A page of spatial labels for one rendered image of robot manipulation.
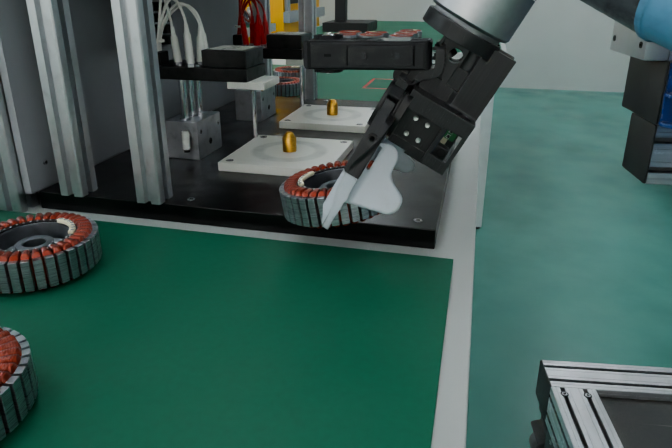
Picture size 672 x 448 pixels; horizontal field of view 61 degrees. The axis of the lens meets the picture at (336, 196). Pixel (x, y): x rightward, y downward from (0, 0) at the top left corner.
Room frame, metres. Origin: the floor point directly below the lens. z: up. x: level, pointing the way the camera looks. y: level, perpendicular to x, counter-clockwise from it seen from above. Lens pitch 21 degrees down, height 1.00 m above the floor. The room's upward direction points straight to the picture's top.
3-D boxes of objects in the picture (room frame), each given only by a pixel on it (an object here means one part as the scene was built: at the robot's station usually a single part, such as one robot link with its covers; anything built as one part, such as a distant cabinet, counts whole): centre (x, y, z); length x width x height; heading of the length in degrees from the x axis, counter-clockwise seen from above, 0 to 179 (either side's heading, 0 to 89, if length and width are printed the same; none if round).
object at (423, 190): (0.89, 0.05, 0.76); 0.64 x 0.47 x 0.02; 166
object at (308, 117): (1.00, 0.01, 0.78); 0.15 x 0.15 x 0.01; 76
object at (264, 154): (0.77, 0.06, 0.78); 0.15 x 0.15 x 0.01; 76
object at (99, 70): (0.95, 0.28, 0.92); 0.66 x 0.01 x 0.30; 166
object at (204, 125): (0.80, 0.21, 0.80); 0.08 x 0.05 x 0.06; 166
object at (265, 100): (1.04, 0.15, 0.80); 0.08 x 0.05 x 0.06; 166
